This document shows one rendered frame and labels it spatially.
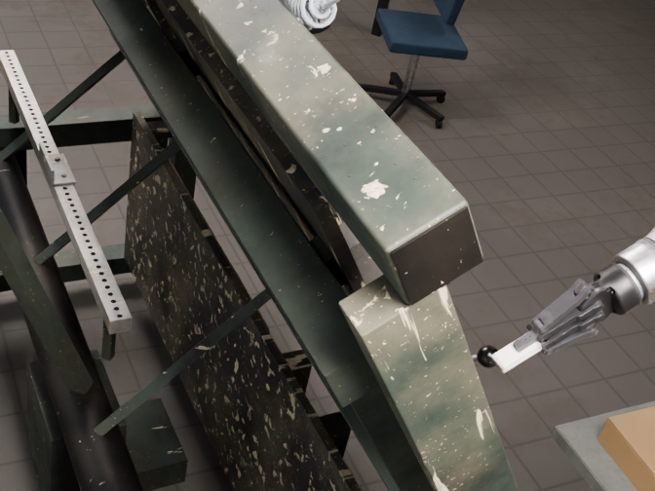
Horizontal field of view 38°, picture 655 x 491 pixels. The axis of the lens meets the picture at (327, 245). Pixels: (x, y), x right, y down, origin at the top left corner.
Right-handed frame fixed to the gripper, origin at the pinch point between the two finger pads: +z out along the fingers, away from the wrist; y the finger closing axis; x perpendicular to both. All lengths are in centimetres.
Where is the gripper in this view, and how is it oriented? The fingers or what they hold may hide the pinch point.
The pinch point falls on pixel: (517, 352)
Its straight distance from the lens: 144.9
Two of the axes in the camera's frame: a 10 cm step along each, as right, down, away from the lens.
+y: 3.0, 6.1, 7.3
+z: -8.5, 5.2, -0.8
